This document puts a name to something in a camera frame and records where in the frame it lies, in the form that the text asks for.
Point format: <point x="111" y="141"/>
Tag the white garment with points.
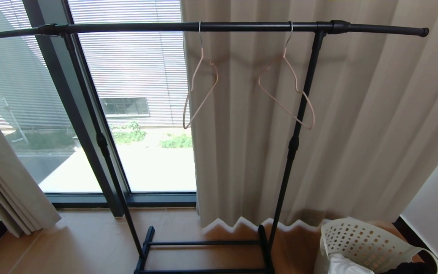
<point x="346" y="265"/>

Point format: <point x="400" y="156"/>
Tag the pink clothes hanger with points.
<point x="200" y="107"/>
<point x="284" y="107"/>

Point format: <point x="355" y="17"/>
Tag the black clothes rack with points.
<point x="203" y="27"/>

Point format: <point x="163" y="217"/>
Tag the white laundry basket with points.
<point x="363" y="243"/>

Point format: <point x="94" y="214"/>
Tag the window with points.
<point x="139" y="76"/>

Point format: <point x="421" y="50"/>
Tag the beige curtain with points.
<point x="356" y="133"/>
<point x="6" y="182"/>

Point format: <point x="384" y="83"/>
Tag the black garment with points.
<point x="405" y="268"/>

